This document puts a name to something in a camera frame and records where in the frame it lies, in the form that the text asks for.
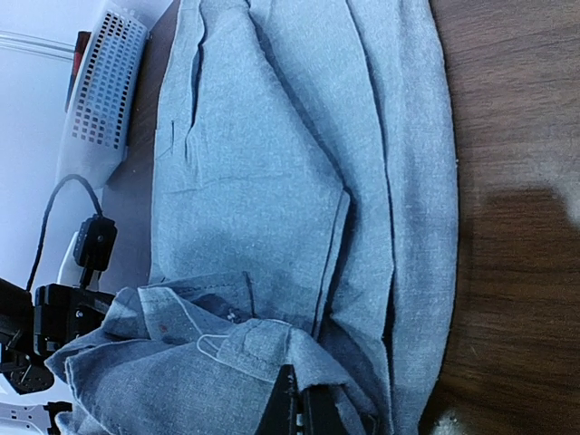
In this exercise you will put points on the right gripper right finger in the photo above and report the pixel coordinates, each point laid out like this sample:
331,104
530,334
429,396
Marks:
320,415

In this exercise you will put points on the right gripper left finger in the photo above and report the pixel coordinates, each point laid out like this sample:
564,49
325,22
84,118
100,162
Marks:
281,413

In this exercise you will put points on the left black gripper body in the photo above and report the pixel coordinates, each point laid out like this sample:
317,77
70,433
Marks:
63,313

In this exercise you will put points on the grey long sleeve shirt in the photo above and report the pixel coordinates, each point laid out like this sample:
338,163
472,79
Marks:
304,212

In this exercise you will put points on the white plastic basket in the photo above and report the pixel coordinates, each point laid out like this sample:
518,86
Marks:
98,115

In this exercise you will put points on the red black plaid shirt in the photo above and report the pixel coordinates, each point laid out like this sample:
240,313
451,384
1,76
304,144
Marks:
83,38

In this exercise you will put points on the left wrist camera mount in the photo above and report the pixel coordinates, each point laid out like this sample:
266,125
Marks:
88,254

